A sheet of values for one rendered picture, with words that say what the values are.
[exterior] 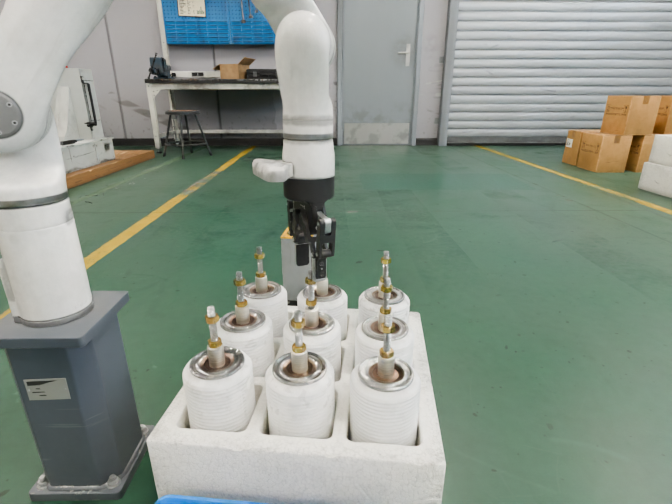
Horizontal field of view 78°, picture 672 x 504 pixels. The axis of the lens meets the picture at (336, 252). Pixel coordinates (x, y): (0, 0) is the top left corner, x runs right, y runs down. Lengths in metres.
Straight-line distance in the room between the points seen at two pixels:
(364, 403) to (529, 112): 5.58
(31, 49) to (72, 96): 3.44
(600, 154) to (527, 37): 2.26
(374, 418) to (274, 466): 0.14
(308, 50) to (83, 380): 0.56
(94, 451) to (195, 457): 0.21
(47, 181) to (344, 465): 0.53
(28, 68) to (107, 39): 5.47
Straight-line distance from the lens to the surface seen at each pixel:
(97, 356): 0.73
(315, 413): 0.60
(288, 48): 0.57
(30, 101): 0.63
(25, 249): 0.68
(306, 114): 0.58
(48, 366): 0.73
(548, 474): 0.88
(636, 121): 4.23
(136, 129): 6.01
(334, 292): 0.80
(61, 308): 0.71
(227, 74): 5.13
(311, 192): 0.59
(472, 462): 0.86
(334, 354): 0.70
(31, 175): 0.68
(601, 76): 6.36
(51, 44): 0.63
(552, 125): 6.12
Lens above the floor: 0.61
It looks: 21 degrees down
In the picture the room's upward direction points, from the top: straight up
